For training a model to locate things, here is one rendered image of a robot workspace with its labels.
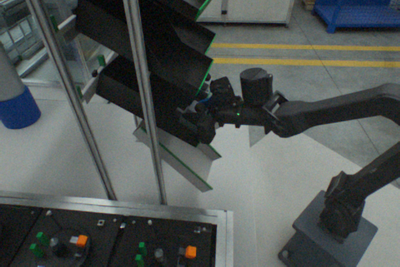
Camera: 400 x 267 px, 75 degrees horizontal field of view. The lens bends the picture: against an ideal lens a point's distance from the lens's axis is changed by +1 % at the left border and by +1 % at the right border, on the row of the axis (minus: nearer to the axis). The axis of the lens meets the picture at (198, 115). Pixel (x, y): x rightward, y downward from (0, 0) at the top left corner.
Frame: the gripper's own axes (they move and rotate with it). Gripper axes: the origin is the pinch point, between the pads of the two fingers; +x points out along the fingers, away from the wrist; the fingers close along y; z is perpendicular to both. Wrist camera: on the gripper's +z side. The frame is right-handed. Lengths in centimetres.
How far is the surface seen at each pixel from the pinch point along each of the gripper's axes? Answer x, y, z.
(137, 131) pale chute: 15.1, 7.4, -2.4
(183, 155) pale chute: 8.9, -0.3, -16.9
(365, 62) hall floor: -75, -319, -130
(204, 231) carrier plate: -1.0, 14.0, -30.4
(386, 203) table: -50, -25, -52
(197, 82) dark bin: -2.9, 2.4, 9.4
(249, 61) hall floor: 60, -264, -100
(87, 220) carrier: 30.2, 23.7, -23.2
